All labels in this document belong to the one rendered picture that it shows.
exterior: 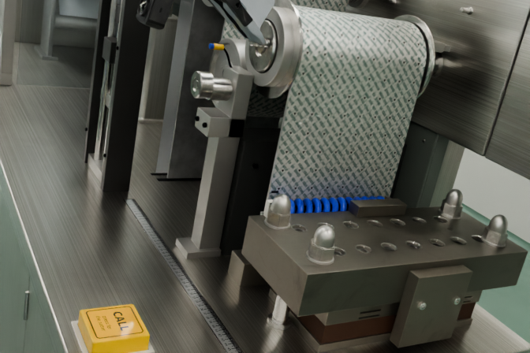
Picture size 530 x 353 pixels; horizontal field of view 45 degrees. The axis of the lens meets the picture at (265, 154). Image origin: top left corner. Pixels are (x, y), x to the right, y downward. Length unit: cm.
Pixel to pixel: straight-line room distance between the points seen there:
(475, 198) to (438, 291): 330
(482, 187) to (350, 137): 320
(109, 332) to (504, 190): 343
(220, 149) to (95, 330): 33
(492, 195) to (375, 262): 328
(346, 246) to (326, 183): 15
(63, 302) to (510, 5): 76
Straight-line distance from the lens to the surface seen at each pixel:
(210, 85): 93
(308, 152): 95
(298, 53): 88
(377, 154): 103
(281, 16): 91
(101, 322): 83
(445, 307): 95
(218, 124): 95
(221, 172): 99
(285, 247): 83
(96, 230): 109
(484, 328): 107
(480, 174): 417
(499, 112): 104
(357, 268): 83
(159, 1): 82
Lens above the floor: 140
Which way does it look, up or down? 18 degrees down
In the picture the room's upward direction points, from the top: 11 degrees clockwise
